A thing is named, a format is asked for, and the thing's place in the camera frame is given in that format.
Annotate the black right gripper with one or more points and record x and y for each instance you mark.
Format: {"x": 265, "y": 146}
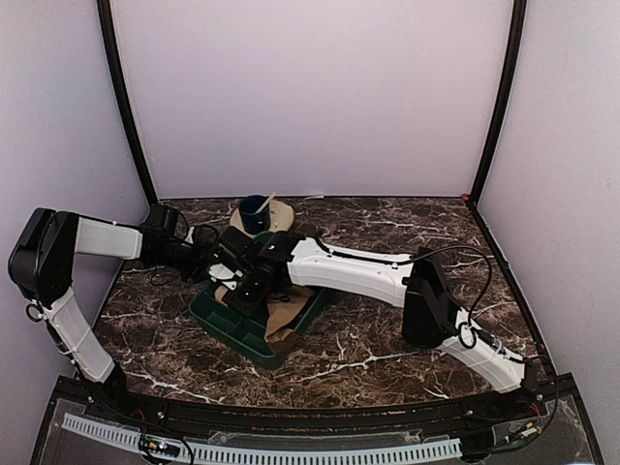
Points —
{"x": 245, "y": 306}

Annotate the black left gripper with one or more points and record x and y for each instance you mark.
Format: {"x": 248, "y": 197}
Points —
{"x": 200, "y": 263}

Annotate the tan brown sock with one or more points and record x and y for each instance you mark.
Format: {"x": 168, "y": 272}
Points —
{"x": 272, "y": 330}

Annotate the green plastic divided tray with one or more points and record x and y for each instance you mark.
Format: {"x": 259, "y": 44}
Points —
{"x": 240, "y": 252}

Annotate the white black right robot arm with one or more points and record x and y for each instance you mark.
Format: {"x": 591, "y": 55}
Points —
{"x": 432, "y": 317}

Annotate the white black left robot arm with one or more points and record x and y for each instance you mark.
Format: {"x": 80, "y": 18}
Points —
{"x": 42, "y": 265}

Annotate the blue enamel mug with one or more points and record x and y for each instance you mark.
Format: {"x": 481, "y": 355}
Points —
{"x": 252, "y": 222}

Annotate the cream ceramic saucer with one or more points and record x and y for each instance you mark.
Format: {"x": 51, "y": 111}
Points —
{"x": 282, "y": 217}

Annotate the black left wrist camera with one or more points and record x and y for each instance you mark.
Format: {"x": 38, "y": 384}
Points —
{"x": 162, "y": 218}

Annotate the white slotted cable duct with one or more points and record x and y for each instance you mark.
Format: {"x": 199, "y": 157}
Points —
{"x": 239, "y": 448}

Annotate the black left corner post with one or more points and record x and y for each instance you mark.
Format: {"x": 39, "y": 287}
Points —
{"x": 122, "y": 99}

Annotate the black corner post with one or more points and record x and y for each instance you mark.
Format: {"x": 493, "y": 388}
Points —
{"x": 122, "y": 99}
{"x": 518, "y": 14}

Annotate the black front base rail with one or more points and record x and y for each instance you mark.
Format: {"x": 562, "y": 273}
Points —
{"x": 472, "y": 415}

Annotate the black right corner post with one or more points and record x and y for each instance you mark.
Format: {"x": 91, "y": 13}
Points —
{"x": 518, "y": 14}

